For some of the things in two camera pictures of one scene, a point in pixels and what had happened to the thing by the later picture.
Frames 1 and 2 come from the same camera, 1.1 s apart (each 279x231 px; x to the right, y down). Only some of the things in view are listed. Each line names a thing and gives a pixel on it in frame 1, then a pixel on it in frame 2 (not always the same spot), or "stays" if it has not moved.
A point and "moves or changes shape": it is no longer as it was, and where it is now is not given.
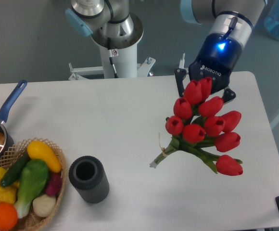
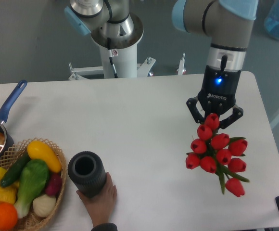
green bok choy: x=34 y=175 stays
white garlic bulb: x=44 y=205 stays
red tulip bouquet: x=199 y=124 → x=220 y=154
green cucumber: x=14 y=170 stays
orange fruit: x=4 y=216 stays
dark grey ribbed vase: x=88 y=174 moves or changes shape
